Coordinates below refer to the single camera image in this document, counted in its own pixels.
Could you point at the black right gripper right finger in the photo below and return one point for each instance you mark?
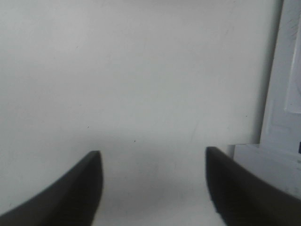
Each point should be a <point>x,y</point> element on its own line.
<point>242,199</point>

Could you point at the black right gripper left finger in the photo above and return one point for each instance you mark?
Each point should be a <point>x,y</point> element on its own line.
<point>70,201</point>

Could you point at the white microwave oven body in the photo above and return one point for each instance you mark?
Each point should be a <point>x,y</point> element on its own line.
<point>276,159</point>

